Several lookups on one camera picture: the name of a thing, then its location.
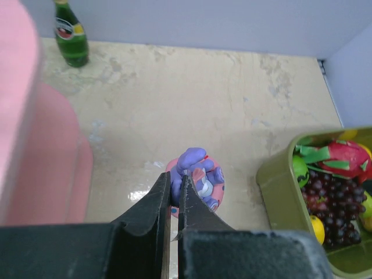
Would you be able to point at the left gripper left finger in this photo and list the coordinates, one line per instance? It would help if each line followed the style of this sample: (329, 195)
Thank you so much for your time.
(134, 245)

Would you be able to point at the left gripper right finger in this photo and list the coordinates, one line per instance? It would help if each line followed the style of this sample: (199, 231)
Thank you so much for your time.
(209, 248)

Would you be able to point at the purple bunny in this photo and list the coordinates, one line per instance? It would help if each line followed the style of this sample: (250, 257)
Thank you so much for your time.
(206, 174)

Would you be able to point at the pink tiered shelf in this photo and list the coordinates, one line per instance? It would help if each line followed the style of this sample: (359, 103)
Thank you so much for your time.
(46, 160)

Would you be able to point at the olive green plastic bin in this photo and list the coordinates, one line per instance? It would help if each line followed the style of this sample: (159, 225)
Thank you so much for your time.
(287, 210)

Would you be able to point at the yellow mango toy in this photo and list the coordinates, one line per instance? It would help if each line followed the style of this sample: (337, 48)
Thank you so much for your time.
(318, 228)

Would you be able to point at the purple grape bunch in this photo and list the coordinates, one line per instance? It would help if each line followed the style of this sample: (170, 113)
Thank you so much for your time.
(337, 202)

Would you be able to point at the orange fruit toy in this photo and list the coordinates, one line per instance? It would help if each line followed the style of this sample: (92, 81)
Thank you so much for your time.
(367, 223)

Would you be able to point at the pink dragon fruit toy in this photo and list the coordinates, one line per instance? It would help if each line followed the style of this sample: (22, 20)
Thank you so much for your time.
(340, 158)

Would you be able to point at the green pear toy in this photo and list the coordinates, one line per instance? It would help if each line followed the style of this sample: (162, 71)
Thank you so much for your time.
(367, 204)

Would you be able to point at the yellow lemon toy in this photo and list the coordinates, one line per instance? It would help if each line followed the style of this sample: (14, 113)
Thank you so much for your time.
(348, 135)

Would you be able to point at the green glass bottle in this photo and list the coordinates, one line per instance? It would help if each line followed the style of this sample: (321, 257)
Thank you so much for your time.
(70, 35)

